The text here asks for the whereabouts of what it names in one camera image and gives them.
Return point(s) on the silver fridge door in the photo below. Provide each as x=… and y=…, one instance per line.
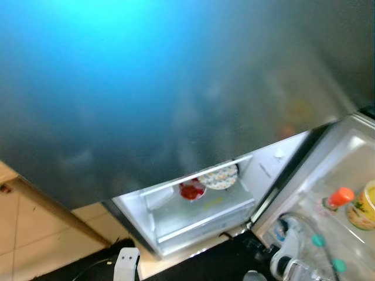
x=146, y=88
x=351, y=152

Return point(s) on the floral patterned plate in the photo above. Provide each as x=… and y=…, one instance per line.
x=221, y=178

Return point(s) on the white trimmed fridge shelf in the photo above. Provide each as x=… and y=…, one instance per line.
x=193, y=175

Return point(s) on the clear fridge drawer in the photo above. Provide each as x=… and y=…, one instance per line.
x=199, y=219

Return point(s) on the bottle with orange cap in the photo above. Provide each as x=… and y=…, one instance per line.
x=343, y=196

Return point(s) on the yellow round tub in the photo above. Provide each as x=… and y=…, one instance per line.
x=363, y=211

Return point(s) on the clear bottle teal cap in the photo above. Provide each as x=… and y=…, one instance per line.
x=338, y=265
x=317, y=240

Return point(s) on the red bowl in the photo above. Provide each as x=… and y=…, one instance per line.
x=192, y=192

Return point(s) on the black carpet floor mat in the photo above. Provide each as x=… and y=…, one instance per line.
x=199, y=269

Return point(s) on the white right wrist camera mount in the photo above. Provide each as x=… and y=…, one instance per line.
x=287, y=252

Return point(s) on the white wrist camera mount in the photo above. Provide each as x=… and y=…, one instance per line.
x=287, y=252
x=126, y=263

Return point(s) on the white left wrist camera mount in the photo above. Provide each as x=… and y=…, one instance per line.
x=126, y=263

